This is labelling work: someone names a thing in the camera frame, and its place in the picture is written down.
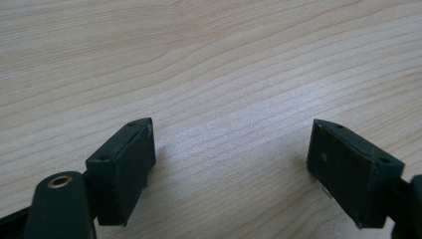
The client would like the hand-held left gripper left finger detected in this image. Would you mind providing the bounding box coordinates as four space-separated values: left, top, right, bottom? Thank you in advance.
85 117 157 228

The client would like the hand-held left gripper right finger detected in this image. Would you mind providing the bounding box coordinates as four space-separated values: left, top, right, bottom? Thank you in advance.
306 118 406 230

